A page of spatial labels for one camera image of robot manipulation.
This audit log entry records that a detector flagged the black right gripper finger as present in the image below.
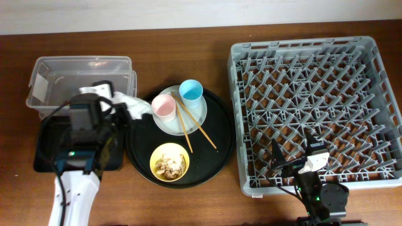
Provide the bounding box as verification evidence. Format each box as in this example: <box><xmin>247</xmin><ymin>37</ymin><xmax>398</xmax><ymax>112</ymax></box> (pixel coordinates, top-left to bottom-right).
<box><xmin>306</xmin><ymin>131</ymin><xmax>323</xmax><ymax>148</ymax></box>
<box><xmin>271</xmin><ymin>139</ymin><xmax>286</xmax><ymax>170</ymax></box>

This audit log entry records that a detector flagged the white napkin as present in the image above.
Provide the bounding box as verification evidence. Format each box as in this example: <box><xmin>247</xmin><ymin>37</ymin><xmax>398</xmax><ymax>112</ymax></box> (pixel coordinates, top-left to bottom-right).
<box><xmin>111</xmin><ymin>91</ymin><xmax>153</xmax><ymax>120</ymax></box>

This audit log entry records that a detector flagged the pink cup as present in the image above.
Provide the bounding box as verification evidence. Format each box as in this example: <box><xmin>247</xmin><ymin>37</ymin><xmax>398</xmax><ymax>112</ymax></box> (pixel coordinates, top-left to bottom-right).
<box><xmin>151</xmin><ymin>94</ymin><xmax>176</xmax><ymax>122</ymax></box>

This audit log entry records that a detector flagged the yellow bowl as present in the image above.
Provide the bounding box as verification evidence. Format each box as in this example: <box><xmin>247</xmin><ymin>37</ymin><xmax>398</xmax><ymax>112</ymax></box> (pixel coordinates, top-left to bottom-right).
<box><xmin>149</xmin><ymin>143</ymin><xmax>190</xmax><ymax>182</ymax></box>

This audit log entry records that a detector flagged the food scraps and rice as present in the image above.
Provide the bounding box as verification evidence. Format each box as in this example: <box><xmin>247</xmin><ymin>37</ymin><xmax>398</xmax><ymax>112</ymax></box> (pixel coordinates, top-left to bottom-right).
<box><xmin>155</xmin><ymin>153</ymin><xmax>187</xmax><ymax>181</ymax></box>

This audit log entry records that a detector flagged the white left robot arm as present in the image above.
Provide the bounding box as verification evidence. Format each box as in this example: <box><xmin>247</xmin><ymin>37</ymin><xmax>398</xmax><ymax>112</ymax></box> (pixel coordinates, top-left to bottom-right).
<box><xmin>49</xmin><ymin>94</ymin><xmax>131</xmax><ymax>225</ymax></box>

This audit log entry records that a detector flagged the grey dishwasher rack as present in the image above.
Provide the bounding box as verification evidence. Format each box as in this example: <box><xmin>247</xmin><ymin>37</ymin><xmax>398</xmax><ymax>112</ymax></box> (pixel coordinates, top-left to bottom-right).
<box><xmin>227</xmin><ymin>36</ymin><xmax>401</xmax><ymax>198</ymax></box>

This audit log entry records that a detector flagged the black rectangular tray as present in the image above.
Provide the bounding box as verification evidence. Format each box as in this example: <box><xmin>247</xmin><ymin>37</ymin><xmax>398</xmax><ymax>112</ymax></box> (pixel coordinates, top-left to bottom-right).
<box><xmin>34</xmin><ymin>116</ymin><xmax>129</xmax><ymax>174</ymax></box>

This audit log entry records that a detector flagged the clear plastic bin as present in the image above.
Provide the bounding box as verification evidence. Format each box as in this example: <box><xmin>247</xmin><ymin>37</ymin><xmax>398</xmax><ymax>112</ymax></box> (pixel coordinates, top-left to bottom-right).
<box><xmin>26</xmin><ymin>56</ymin><xmax>137</xmax><ymax>119</ymax></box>

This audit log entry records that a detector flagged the wooden chopstick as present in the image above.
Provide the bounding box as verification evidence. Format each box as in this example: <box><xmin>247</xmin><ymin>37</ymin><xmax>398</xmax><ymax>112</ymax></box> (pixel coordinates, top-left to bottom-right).
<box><xmin>174</xmin><ymin>97</ymin><xmax>193</xmax><ymax>153</ymax></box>
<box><xmin>170</xmin><ymin>92</ymin><xmax>217</xmax><ymax>149</ymax></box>

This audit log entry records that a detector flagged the round black tray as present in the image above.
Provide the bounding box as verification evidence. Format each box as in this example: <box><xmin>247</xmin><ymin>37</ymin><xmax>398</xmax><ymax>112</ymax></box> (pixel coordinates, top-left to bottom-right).
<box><xmin>125</xmin><ymin>89</ymin><xmax>236</xmax><ymax>189</ymax></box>

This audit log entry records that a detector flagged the white label on bin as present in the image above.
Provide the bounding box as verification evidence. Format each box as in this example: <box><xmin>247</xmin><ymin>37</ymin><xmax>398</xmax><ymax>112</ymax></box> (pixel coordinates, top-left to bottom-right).
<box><xmin>32</xmin><ymin>73</ymin><xmax>48</xmax><ymax>102</ymax></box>

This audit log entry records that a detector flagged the blue cup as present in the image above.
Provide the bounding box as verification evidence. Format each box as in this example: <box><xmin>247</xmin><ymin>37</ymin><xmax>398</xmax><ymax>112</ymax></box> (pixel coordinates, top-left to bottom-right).
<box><xmin>179</xmin><ymin>79</ymin><xmax>204</xmax><ymax>109</ymax></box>

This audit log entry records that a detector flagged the grey plate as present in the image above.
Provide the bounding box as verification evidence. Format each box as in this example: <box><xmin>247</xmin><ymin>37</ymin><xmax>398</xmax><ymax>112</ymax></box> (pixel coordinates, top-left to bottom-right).
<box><xmin>152</xmin><ymin>85</ymin><xmax>208</xmax><ymax>136</ymax></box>

